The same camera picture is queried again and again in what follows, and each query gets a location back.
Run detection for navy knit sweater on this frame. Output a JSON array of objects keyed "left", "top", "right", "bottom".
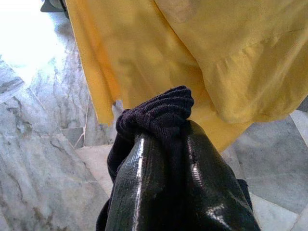
[{"left": 95, "top": 85, "right": 254, "bottom": 231}]

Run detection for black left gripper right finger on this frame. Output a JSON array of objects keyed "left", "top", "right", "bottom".
[{"left": 168, "top": 119, "right": 261, "bottom": 231}]

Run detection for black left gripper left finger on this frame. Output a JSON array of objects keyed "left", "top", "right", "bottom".
[{"left": 105, "top": 133, "right": 174, "bottom": 231}]

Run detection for yellow shirt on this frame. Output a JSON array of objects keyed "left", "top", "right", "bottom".
[{"left": 65, "top": 0, "right": 308, "bottom": 154}]

